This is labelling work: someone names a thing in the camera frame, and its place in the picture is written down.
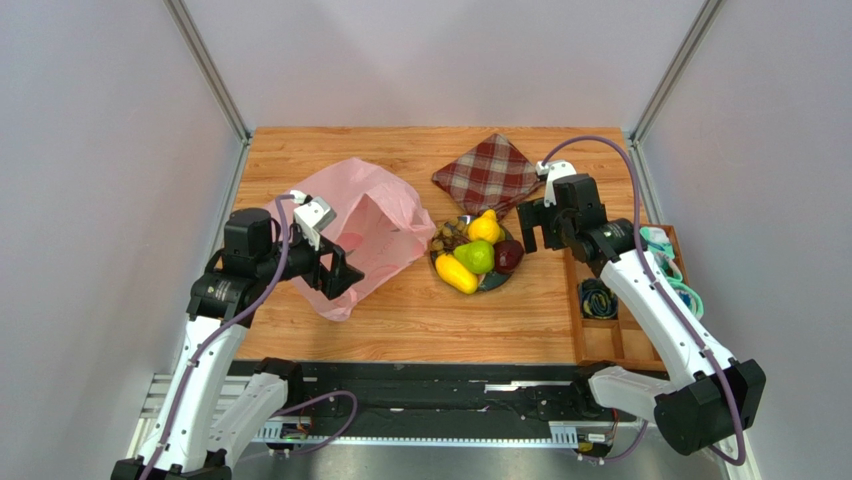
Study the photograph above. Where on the fake grape bunch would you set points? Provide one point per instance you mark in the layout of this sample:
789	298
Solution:
449	236

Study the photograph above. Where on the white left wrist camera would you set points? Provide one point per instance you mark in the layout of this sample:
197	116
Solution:
312	215

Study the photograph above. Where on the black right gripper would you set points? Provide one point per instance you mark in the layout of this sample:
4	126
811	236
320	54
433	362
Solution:
550	222

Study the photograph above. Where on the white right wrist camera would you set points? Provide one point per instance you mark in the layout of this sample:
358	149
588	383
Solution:
550	172

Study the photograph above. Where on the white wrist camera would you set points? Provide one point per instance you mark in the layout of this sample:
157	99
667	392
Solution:
312	215
550	172

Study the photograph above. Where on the upper green white sock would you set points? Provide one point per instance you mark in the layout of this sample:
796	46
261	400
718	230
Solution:
659	243

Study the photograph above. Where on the pink plastic bag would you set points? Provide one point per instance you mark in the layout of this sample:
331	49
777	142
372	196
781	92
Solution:
380	223

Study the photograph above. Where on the red plaid cloth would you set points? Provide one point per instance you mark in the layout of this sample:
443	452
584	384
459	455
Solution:
493	175

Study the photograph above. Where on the yellow fake mango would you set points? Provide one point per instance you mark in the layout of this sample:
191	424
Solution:
454	273

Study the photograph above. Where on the green white sock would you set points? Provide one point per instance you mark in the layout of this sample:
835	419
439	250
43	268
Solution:
691	299
659	243

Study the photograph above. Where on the blue patterned rolled sock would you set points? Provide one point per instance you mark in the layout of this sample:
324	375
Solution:
597	301

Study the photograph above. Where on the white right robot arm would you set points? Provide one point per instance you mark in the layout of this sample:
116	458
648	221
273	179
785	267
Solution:
709	395

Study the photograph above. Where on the red fake apple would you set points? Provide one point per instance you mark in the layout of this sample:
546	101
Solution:
508	255

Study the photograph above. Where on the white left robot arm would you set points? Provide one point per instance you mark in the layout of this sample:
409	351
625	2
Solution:
259	251

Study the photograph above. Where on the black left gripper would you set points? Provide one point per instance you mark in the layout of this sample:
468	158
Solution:
339	277

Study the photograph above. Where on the lower green white sock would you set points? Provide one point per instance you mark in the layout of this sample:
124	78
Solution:
691	299

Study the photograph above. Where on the wooden compartment tray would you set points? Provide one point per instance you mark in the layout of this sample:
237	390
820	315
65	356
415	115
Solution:
620	340

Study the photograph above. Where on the green fake fruit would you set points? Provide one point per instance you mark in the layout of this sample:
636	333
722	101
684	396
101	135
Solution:
477	256

